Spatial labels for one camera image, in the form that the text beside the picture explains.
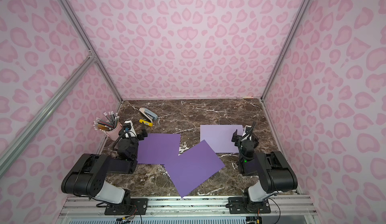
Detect dark purple paper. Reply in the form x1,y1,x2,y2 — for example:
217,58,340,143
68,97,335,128
164,141,225,197
137,134,181,165

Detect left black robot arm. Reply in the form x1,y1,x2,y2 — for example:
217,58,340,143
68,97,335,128
61,121,148,206

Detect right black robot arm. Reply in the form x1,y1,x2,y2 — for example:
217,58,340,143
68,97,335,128
231,127,298,204

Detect light lilac paper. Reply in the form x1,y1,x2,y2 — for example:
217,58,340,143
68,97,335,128
200,125,243,153

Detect yellow glue stick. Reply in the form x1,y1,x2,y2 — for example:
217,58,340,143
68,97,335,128
139,119,153,127

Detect grey beige stapler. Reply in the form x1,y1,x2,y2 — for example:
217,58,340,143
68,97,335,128
139,107,158,123

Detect pink pencil cup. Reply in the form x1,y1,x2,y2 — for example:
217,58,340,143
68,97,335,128
105,123,123,141

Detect bundle of pencils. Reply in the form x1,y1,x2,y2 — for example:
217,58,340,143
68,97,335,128
93,111,120,132

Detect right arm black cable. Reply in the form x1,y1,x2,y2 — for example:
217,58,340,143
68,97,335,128
238,122,257,152

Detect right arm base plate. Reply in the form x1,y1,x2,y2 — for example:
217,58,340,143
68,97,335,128
225,197,271,214

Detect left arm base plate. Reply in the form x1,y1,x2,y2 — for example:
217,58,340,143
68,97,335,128
104,198,148,216

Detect aluminium front rail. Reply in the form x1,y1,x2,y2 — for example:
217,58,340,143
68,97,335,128
57,195,321,224

